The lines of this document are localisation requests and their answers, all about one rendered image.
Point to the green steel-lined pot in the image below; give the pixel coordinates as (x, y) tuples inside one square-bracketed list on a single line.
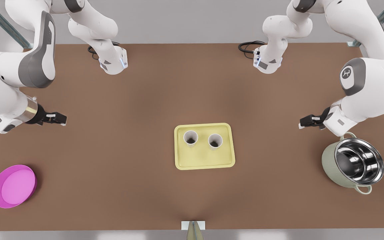
[(352, 163)]

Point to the pink round plate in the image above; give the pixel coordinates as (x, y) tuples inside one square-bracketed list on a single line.
[(13, 186)]

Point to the silver frame post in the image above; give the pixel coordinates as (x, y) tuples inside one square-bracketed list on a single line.
[(193, 230), (5, 23), (378, 16)]

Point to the yellow rectangular tray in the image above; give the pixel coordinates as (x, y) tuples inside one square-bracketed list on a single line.
[(204, 146)]

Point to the white IKEA cup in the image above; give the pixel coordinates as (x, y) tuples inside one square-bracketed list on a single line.
[(190, 138), (215, 141)]

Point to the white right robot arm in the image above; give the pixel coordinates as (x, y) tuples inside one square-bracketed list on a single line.
[(1, 83)]

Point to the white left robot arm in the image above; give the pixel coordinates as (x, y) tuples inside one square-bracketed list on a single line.
[(368, 83)]

